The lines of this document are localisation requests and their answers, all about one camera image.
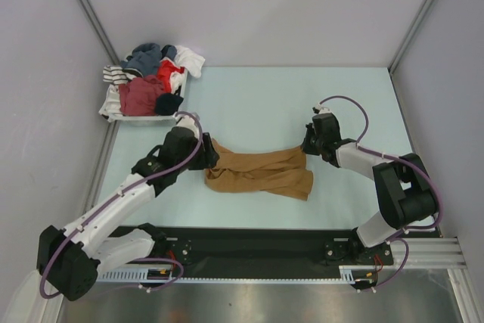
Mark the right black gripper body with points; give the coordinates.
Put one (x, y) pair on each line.
(311, 142)

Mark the slotted cable duct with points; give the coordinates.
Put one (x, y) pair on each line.
(157, 275)

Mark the red garment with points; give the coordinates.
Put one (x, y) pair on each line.
(168, 71)

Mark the striped garment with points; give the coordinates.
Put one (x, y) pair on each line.
(114, 75)

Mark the blue grey garment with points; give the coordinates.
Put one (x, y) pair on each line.
(145, 59)

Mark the aluminium rail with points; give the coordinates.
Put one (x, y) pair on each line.
(428, 253)

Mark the maroon garment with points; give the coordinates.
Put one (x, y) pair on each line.
(138, 97)

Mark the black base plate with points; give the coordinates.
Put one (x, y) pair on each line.
(231, 248)

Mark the black garment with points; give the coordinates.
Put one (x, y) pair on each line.
(167, 104)

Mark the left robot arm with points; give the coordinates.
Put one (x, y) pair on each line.
(70, 259)

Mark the white laundry basket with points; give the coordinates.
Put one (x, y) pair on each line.
(110, 109)

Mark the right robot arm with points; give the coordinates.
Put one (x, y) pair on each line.
(406, 196)

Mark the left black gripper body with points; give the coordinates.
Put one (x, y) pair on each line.
(204, 157)

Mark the white garment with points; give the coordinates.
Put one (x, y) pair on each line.
(190, 60)

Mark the tan tank top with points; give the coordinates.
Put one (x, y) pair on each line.
(281, 172)

